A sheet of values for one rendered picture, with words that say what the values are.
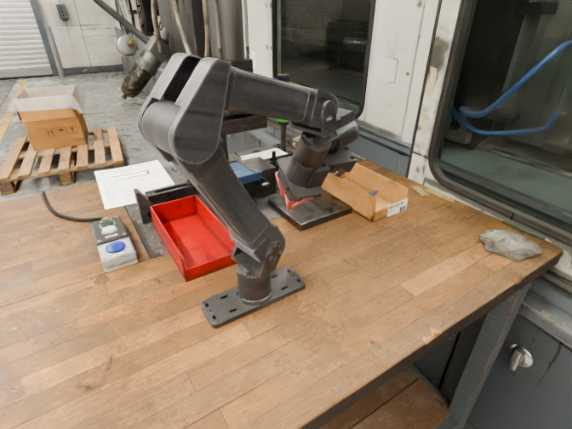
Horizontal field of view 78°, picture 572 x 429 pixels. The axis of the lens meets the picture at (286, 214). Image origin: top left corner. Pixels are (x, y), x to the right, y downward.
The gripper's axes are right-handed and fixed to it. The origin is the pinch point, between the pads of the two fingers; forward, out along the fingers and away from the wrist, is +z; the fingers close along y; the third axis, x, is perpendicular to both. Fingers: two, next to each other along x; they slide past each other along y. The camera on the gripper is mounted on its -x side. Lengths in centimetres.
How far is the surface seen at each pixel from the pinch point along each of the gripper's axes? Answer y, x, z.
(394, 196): -0.6, -34.9, 7.0
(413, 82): 34, -58, -3
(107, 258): 1.8, 38.1, 12.3
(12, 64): 776, 194, 523
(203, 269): -7.9, 20.8, 7.4
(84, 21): 829, 38, 455
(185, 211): 14.1, 18.7, 19.1
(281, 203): 8.3, -5.5, 14.6
